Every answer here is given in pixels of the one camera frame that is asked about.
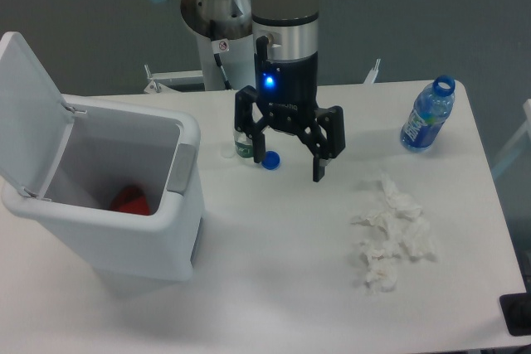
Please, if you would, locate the black device at edge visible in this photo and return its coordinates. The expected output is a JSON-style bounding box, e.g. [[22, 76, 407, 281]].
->
[[499, 293, 530, 337]]

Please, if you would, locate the white frame at right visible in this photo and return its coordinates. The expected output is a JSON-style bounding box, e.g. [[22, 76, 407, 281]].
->
[[490, 99, 530, 181]]

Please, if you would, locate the white trash can body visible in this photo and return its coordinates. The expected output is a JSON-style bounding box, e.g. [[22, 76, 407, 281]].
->
[[2, 95, 204, 281]]

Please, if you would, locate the red item inside can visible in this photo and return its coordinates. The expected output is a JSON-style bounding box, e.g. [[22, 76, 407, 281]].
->
[[109, 185, 151, 216]]

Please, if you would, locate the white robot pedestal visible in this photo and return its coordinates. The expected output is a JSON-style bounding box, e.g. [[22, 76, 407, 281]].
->
[[143, 0, 255, 94]]

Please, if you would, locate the white table bracket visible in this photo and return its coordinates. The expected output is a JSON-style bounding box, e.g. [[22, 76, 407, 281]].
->
[[363, 58, 381, 85]]

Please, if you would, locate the crumpled white tissue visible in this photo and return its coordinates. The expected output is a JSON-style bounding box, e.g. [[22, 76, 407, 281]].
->
[[351, 172, 438, 293]]

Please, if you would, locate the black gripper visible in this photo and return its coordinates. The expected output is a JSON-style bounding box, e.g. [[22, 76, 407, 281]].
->
[[234, 36, 346, 182]]

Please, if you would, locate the blue plastic drink bottle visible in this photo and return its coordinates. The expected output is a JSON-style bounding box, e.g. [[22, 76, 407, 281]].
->
[[400, 75, 455, 153]]

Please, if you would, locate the blue bottle cap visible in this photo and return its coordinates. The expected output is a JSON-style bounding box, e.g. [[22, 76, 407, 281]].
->
[[261, 151, 280, 171]]

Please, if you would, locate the white trash can lid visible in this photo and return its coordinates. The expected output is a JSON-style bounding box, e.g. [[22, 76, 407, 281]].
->
[[1, 32, 87, 199]]

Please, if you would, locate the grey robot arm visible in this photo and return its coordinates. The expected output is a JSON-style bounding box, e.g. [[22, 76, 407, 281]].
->
[[154, 0, 345, 182]]

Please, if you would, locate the clear green-label bottle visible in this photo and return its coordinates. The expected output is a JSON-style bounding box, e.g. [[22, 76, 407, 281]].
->
[[233, 130, 254, 164]]

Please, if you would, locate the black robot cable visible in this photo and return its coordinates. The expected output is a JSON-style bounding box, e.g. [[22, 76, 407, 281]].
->
[[209, 18, 233, 90]]

